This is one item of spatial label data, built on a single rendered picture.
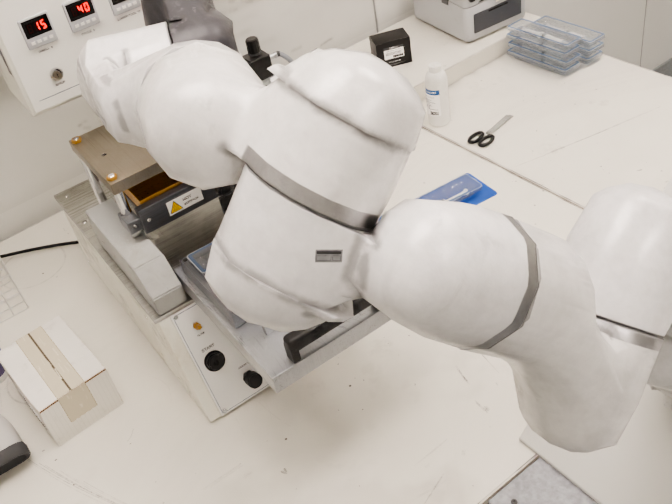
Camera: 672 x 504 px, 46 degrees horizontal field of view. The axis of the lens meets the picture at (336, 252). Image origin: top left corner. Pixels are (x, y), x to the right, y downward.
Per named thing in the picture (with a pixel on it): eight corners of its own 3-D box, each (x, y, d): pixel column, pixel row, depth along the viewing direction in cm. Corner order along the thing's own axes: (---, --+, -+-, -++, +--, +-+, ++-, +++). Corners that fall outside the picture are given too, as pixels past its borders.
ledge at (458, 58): (213, 132, 195) (208, 116, 192) (461, 6, 227) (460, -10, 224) (280, 179, 175) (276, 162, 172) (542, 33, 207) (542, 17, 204)
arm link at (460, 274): (568, 256, 57) (402, 192, 45) (449, 439, 61) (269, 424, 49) (413, 147, 70) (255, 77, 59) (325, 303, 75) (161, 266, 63)
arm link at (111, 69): (247, 28, 66) (222, -5, 94) (26, 86, 65) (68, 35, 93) (279, 151, 71) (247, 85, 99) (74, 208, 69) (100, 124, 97)
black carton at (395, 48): (372, 60, 201) (368, 35, 196) (405, 51, 201) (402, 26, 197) (378, 70, 196) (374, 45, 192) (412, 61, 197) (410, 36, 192)
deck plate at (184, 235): (54, 198, 151) (52, 194, 151) (211, 123, 164) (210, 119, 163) (155, 324, 120) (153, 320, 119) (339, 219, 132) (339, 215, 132)
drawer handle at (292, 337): (286, 356, 104) (280, 335, 102) (376, 300, 110) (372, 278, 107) (294, 364, 103) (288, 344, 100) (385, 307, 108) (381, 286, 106)
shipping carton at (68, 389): (15, 386, 139) (-7, 351, 133) (82, 346, 144) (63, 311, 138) (53, 450, 127) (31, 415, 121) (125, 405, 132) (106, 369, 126)
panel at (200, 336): (221, 416, 126) (169, 316, 121) (370, 321, 137) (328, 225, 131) (225, 419, 124) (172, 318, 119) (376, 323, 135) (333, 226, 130)
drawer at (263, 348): (179, 287, 124) (165, 250, 119) (295, 223, 132) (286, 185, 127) (278, 397, 104) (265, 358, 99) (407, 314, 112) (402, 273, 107)
